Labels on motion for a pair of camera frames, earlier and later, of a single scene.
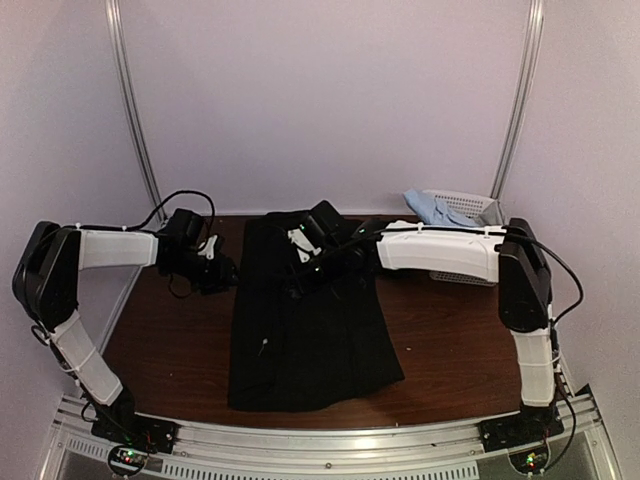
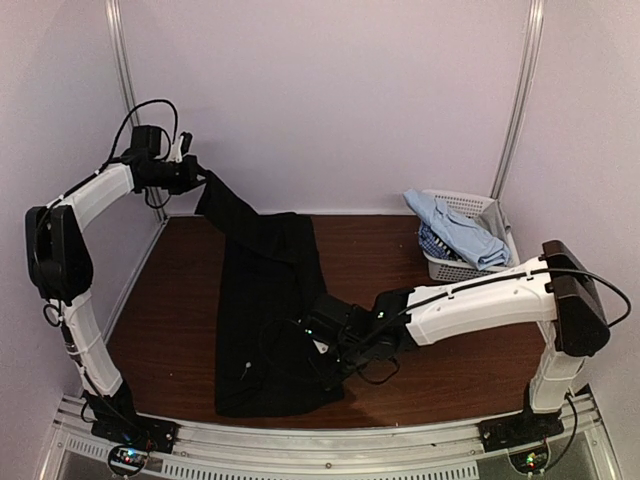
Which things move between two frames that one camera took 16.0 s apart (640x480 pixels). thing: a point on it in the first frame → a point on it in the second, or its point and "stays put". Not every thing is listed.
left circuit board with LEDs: x=127 y=459 stays put
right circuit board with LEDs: x=530 y=462 stays put
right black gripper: x=300 y=283 → x=330 y=380
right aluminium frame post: x=533 y=39 stays put
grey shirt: x=492 y=214 stays put
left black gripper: x=221 y=277 → x=189 y=180
